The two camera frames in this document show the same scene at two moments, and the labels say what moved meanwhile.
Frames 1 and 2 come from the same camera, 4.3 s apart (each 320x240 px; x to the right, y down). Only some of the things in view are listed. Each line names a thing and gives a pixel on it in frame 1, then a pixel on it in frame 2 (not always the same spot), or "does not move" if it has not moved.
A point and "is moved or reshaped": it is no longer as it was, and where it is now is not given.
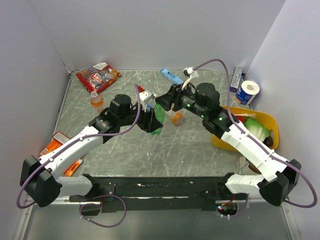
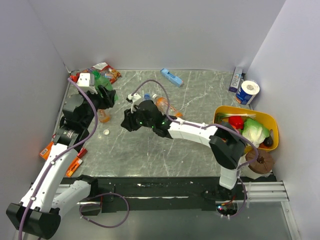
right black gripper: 173,96 -> 129,123
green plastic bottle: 159,112 is moved or reshaped
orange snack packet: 72,167 does not move
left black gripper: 149,122 -> 107,100
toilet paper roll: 246,92 does not move
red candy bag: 97,77 does not move
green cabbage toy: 255,129 does not move
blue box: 165,73 does not move
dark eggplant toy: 268,141 does not move
